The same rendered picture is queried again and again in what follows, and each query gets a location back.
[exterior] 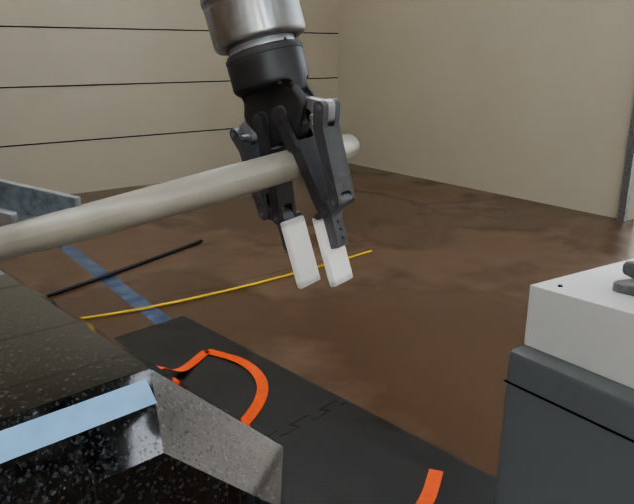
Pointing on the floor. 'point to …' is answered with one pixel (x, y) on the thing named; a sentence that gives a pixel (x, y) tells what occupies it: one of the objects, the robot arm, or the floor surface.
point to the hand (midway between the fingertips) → (317, 251)
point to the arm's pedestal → (572, 436)
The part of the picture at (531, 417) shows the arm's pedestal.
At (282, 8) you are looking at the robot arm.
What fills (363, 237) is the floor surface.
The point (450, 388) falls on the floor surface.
